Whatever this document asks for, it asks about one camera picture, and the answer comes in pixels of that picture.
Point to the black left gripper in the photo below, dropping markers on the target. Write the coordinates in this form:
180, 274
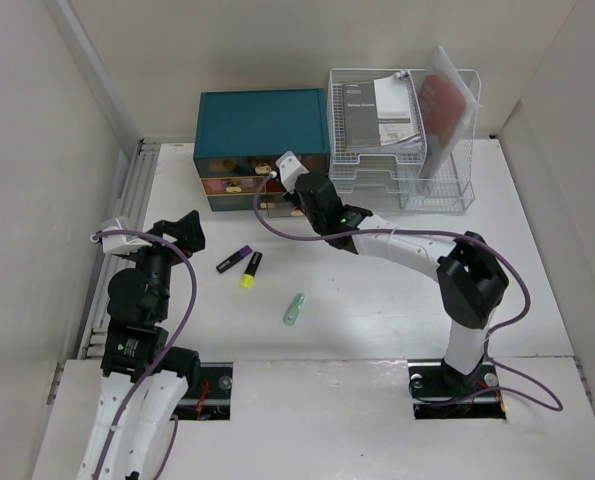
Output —
185, 229

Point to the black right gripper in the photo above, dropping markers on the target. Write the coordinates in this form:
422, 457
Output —
294, 197

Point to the teal drawer organizer box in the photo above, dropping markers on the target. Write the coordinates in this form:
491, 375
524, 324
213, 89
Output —
241, 134

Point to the grey Canon setup guide booklet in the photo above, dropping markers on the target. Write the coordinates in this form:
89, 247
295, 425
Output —
379, 115

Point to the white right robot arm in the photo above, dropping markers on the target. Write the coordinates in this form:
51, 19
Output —
471, 281

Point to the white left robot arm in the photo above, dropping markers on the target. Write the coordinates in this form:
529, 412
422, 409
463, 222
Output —
143, 374

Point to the black purple highlighter marker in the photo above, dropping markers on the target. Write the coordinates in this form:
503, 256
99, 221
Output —
234, 259

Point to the pink yellow highlighter marker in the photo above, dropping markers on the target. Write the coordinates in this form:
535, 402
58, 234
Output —
248, 276

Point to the green translucent capsule tube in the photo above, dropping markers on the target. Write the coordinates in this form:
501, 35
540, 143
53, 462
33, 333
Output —
293, 311

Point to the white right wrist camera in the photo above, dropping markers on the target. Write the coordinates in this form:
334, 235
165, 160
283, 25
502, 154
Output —
289, 169

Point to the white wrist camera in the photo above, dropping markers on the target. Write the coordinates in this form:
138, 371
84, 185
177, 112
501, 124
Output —
289, 169
118, 244

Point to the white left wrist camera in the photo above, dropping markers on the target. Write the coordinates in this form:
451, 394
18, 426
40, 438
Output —
118, 244

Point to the white wire mesh file rack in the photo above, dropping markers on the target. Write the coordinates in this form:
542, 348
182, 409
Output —
392, 179

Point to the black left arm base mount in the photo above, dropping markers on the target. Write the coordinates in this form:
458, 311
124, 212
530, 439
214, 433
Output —
208, 397

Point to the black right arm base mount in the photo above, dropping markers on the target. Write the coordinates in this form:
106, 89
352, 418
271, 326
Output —
440, 393

